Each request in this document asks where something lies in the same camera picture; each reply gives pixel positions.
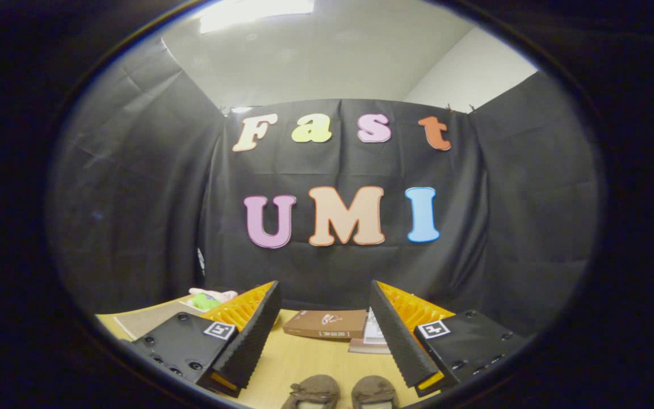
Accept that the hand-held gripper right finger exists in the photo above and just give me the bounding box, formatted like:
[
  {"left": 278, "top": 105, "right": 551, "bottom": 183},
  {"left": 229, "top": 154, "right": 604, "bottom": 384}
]
[{"left": 369, "top": 279, "right": 527, "bottom": 398}]

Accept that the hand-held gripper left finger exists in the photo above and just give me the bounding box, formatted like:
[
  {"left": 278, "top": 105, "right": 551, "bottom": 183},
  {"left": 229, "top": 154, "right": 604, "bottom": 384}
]
[{"left": 132, "top": 281, "right": 282, "bottom": 398}]

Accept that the brown suede shoe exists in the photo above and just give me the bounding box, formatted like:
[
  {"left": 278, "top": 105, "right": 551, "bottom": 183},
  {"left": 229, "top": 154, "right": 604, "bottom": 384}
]
[
  {"left": 351, "top": 375, "right": 401, "bottom": 409},
  {"left": 280, "top": 374, "right": 341, "bottom": 409}
]

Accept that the beige fabric storage box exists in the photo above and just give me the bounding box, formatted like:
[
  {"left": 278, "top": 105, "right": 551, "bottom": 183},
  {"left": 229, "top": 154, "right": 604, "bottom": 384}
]
[{"left": 112, "top": 303, "right": 206, "bottom": 341}]

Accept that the plain white book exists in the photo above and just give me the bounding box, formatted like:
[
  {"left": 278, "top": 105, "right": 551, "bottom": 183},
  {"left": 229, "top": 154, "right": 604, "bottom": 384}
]
[{"left": 363, "top": 307, "right": 388, "bottom": 345}]

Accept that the pink book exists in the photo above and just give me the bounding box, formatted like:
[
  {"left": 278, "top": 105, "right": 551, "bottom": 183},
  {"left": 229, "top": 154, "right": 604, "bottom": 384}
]
[{"left": 349, "top": 338, "right": 391, "bottom": 354}]

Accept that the pink plush toy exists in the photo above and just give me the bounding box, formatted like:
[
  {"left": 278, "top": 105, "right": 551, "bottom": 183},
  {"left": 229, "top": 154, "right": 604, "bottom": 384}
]
[{"left": 188, "top": 287, "right": 238, "bottom": 303}]

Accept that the brown hardcover book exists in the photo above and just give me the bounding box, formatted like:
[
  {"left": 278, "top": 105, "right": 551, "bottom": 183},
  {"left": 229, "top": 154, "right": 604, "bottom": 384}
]
[{"left": 282, "top": 309, "right": 368, "bottom": 340}]

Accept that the black backdrop cloth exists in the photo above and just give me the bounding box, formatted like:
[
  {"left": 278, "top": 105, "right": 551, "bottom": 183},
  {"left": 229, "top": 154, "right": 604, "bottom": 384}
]
[{"left": 46, "top": 37, "right": 600, "bottom": 336}]

